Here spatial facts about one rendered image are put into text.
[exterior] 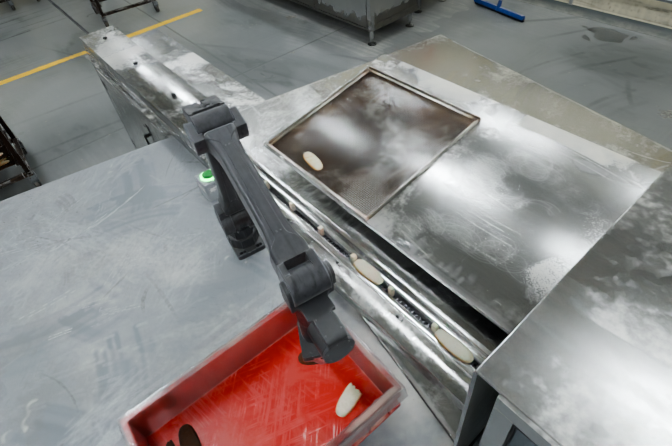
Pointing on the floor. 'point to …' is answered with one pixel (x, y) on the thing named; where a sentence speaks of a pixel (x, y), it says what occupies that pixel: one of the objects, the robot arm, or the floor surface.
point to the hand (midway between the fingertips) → (321, 351)
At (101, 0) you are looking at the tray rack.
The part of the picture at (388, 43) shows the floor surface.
